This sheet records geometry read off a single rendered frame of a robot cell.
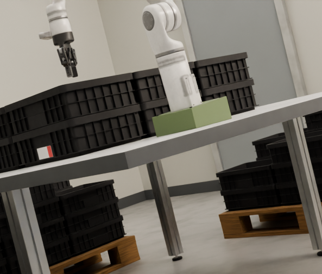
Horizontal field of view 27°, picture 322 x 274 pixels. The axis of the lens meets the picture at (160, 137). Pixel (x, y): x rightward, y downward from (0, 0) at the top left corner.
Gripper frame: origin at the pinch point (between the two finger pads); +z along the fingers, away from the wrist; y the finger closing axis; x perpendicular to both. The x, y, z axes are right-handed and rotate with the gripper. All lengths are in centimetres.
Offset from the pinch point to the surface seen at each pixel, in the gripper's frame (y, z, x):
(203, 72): 19.6, 10.7, -43.6
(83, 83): -24.1, 6.3, -10.3
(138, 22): 411, -67, 48
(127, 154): -89, 28, -35
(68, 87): -28.8, 6.5, -6.5
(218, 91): 22, 19, -47
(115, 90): -13.7, 10.6, -17.2
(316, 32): 306, -8, -104
